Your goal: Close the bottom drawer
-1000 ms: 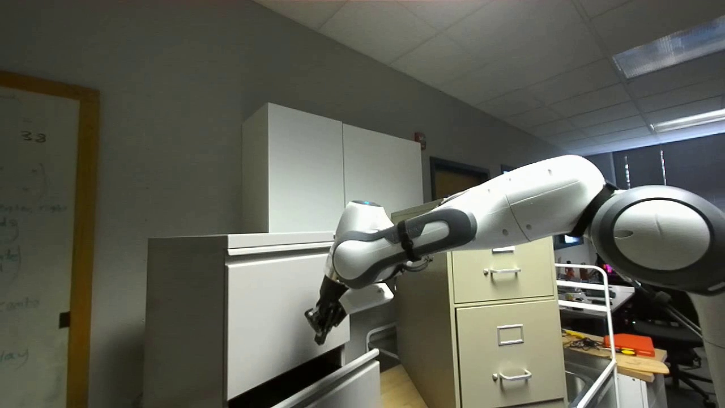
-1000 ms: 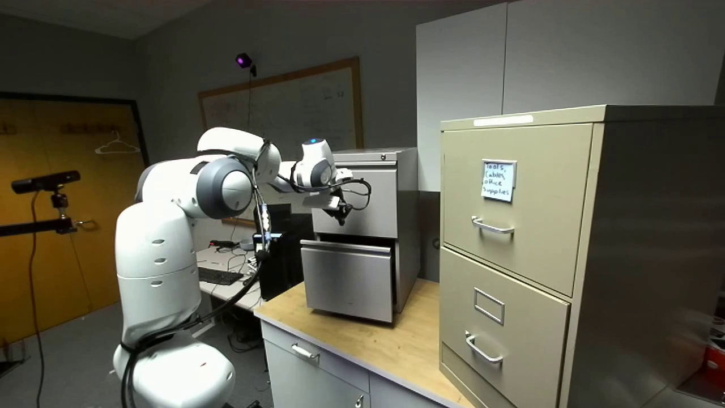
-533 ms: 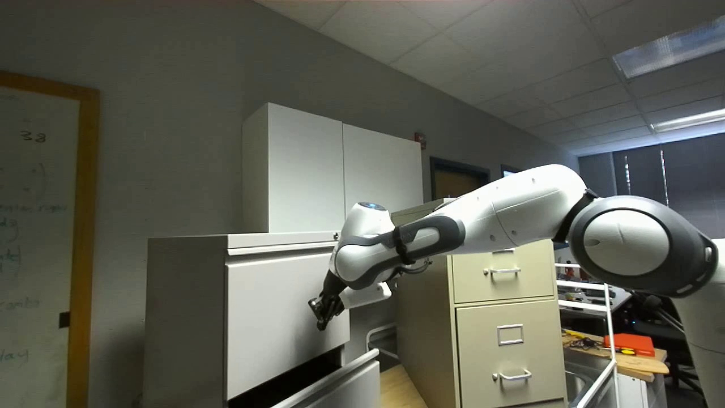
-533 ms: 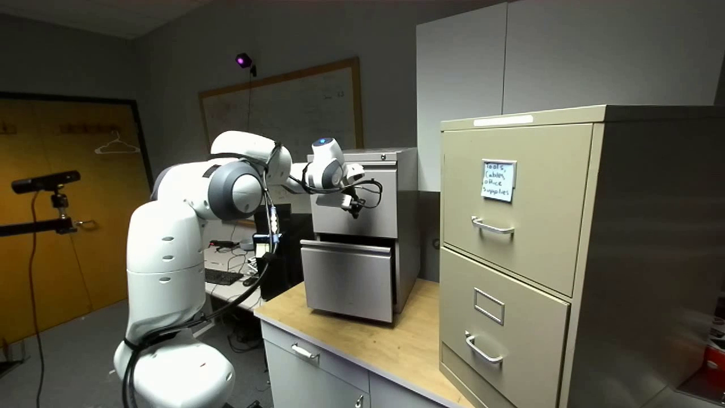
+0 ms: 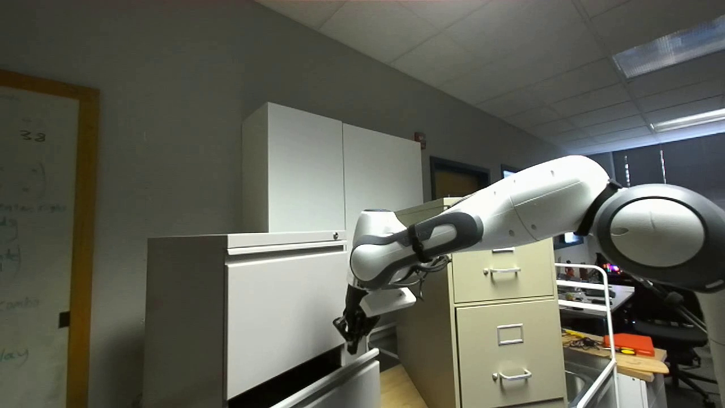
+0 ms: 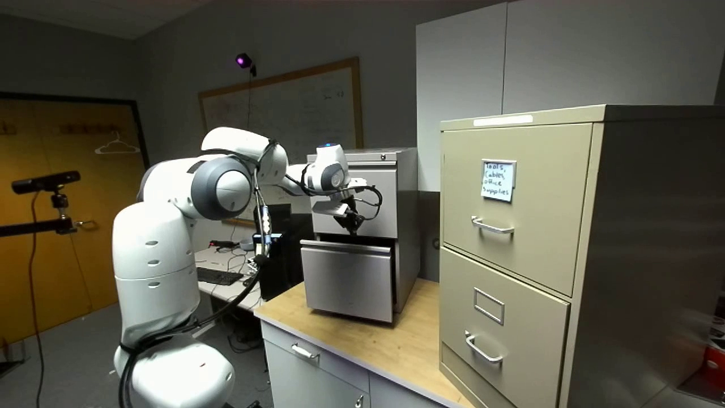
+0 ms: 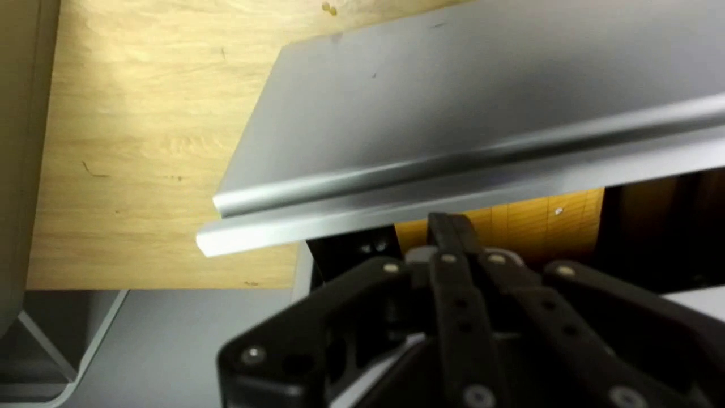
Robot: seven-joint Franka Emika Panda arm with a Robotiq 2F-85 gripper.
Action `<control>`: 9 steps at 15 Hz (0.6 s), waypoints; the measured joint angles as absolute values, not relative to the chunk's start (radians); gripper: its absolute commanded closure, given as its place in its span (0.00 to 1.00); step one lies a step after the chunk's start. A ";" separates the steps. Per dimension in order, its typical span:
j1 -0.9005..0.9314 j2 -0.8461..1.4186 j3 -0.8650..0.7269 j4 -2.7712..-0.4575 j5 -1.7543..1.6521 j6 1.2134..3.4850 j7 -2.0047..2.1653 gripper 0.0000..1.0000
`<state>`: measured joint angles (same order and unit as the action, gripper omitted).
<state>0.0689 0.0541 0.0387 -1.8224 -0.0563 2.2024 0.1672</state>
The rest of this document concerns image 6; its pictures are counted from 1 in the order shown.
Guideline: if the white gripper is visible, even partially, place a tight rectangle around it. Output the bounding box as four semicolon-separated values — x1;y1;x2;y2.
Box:
309;186;368;234

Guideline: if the grey cabinet drawer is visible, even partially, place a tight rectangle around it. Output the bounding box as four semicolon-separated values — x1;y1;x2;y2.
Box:
299;238;397;326

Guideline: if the small grey drawer cabinet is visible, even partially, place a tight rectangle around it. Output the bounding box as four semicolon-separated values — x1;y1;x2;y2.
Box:
299;145;425;330

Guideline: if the black computer tower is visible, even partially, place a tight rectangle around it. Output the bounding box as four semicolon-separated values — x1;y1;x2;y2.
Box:
259;202;316;302

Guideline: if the wooden top grey desk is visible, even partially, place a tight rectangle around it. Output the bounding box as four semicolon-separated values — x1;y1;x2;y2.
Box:
252;278;476;408

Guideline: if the cluttered grey side table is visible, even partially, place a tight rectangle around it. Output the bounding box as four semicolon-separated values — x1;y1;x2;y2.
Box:
194;238;265;314

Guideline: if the paper label on filing cabinet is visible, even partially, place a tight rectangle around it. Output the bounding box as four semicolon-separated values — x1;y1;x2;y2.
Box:
478;156;519;207

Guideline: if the beige metal filing cabinet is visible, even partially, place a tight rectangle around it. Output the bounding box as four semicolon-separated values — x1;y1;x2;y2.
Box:
435;102;725;408

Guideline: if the orange wooden door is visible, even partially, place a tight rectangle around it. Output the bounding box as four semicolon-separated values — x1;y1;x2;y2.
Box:
0;92;152;348

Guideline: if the red object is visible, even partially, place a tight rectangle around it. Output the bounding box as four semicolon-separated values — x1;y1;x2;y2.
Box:
701;339;725;382

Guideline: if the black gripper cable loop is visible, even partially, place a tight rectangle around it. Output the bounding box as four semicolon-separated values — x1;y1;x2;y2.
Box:
351;185;386;223

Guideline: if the whiteboard with wooden frame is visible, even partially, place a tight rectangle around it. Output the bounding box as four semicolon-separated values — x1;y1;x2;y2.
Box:
197;55;365;166

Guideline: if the silver desk drawer handle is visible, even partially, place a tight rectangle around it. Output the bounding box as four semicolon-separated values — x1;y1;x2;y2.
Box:
288;342;323;368

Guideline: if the silver filing cabinet handle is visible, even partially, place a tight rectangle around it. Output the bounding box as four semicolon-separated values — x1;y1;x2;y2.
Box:
469;213;519;238
462;330;509;373

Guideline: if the metal label holder frame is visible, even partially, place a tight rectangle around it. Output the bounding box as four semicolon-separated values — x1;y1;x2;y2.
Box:
471;285;509;330

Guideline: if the camera with purple light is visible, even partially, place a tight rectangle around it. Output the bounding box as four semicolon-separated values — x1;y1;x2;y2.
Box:
231;51;260;80

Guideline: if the wire clothes hanger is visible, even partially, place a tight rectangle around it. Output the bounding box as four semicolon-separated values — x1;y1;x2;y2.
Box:
92;131;145;160

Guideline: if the black camera bar on mount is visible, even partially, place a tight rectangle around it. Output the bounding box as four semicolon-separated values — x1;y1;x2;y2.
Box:
9;168;85;198

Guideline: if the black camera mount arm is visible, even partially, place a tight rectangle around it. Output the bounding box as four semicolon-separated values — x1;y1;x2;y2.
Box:
0;191;83;240

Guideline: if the thin black camera cable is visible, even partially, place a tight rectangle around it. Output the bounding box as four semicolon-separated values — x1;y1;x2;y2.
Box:
25;191;50;408

